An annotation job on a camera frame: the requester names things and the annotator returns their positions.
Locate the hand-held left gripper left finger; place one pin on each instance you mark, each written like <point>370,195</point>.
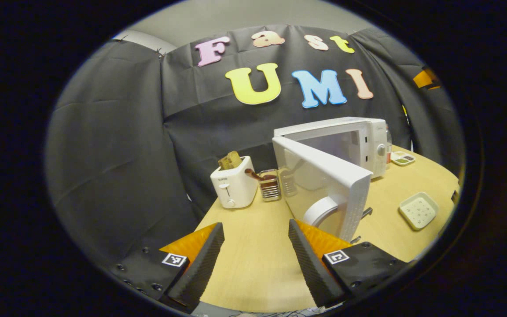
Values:
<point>200,270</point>

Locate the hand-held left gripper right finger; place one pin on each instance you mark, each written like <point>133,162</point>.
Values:
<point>310,268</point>

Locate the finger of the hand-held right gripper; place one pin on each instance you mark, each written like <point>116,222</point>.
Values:
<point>424,79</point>

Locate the white microwave oven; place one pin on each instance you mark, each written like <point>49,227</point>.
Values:
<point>324,176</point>

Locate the clear bottle with red label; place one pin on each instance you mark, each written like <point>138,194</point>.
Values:
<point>388,145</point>

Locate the white divided dish with beans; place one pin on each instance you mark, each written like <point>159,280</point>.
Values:
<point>402,158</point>

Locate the small glass jar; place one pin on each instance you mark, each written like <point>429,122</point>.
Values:
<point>270,188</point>

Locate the white toaster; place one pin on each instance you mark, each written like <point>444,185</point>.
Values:
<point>233,187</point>

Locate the brown spoon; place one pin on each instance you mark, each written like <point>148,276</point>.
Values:
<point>253,174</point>

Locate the brown bread slice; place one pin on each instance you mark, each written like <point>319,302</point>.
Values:
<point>230,160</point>

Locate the white square tray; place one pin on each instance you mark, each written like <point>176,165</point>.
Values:
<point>418,211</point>

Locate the black backdrop cloth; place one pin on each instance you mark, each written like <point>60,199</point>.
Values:
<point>112,154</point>

